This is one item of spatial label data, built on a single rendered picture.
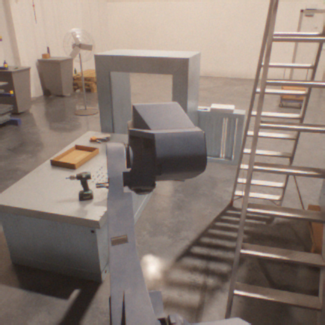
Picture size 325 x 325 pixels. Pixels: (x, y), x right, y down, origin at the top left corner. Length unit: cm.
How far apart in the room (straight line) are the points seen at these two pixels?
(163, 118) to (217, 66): 1009
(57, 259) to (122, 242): 156
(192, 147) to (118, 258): 57
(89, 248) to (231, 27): 976
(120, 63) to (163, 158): 266
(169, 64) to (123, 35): 883
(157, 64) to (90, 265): 230
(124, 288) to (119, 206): 33
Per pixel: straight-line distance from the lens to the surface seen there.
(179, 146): 138
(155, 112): 150
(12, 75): 728
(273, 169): 172
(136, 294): 127
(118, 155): 145
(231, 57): 1143
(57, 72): 875
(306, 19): 1132
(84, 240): 254
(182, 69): 366
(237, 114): 438
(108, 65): 399
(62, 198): 266
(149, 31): 1206
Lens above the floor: 200
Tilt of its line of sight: 26 degrees down
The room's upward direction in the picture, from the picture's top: straight up
